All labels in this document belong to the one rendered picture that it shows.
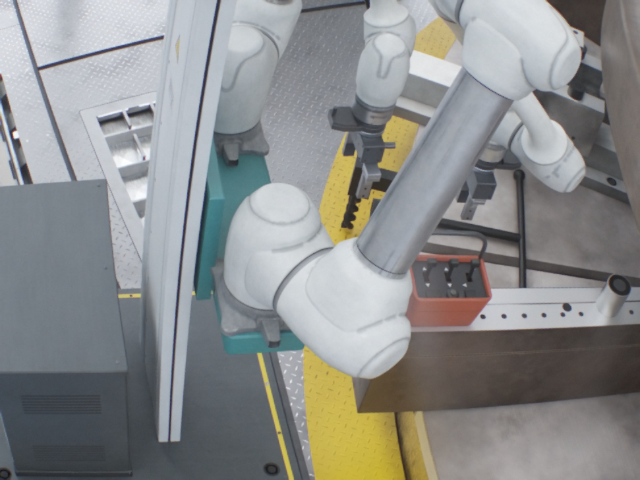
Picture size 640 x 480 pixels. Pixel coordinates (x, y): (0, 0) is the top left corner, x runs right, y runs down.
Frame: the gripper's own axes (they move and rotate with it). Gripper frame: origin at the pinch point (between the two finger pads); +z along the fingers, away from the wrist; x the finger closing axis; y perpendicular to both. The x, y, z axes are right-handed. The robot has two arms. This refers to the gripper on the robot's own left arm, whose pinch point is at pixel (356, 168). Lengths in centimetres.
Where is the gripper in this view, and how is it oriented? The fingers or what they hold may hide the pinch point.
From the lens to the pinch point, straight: 234.2
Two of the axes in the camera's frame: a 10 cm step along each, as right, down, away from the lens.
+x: -2.2, -7.5, 6.3
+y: 9.6, -0.5, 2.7
